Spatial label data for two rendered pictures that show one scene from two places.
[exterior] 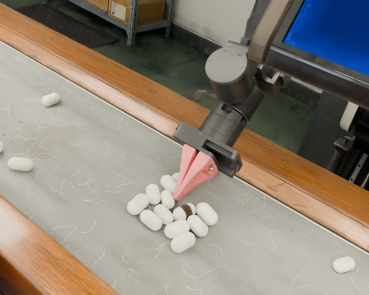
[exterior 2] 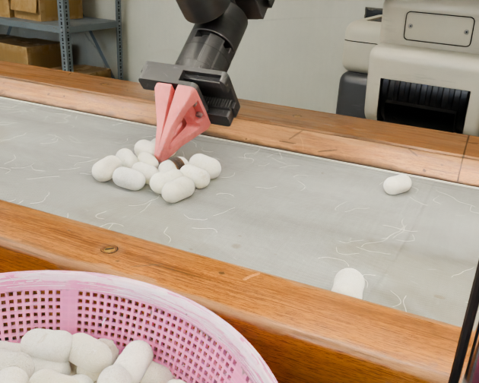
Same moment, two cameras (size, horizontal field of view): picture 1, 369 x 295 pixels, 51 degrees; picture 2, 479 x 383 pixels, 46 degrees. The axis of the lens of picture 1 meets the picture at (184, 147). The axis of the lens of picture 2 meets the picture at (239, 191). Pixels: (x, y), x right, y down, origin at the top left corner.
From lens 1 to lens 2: 0.23 m
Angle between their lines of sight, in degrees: 13
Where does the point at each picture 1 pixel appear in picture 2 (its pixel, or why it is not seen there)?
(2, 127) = not seen: outside the picture
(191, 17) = not seen: hidden behind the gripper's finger
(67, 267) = (14, 213)
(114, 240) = (80, 204)
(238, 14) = not seen: hidden behind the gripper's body
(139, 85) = (86, 80)
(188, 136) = (159, 74)
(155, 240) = (139, 198)
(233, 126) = (216, 52)
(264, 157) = (269, 115)
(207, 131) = (183, 63)
